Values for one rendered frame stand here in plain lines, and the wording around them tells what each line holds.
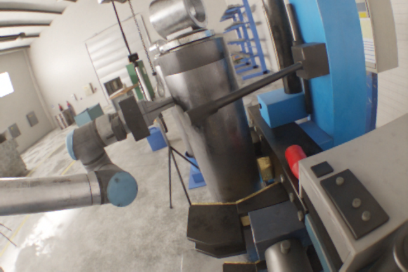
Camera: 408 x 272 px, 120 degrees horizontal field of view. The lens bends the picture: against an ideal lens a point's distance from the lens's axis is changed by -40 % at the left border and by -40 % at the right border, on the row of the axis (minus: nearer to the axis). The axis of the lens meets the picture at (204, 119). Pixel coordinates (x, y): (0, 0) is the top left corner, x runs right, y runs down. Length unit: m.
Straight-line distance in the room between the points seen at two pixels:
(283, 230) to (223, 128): 0.32
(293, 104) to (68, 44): 14.22
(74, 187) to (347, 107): 0.80
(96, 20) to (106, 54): 2.39
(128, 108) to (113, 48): 11.90
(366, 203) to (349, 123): 0.43
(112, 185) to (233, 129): 0.36
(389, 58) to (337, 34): 0.54
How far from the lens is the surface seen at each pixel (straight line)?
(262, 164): 0.76
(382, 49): 1.07
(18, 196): 0.48
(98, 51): 12.97
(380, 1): 1.09
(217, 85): 0.52
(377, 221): 0.33
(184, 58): 0.50
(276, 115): 0.78
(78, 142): 0.59
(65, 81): 14.98
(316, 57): 0.59
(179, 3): 0.53
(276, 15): 0.77
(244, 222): 0.64
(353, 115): 0.73
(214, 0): 11.50
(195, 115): 0.34
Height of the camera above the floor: 1.46
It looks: 21 degrees down
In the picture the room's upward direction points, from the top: 19 degrees counter-clockwise
